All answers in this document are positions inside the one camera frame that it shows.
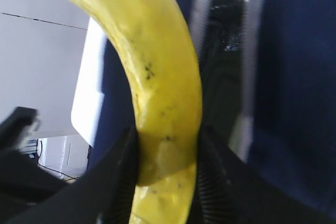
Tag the yellow banana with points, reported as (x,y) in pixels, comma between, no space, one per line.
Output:
(154,45)

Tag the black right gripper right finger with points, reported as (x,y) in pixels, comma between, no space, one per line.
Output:
(228,191)

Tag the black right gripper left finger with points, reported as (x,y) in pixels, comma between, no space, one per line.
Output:
(103,195)

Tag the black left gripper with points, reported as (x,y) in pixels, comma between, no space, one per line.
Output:
(23,183)

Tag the navy blue lunch bag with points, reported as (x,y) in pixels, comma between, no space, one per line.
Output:
(285,132)

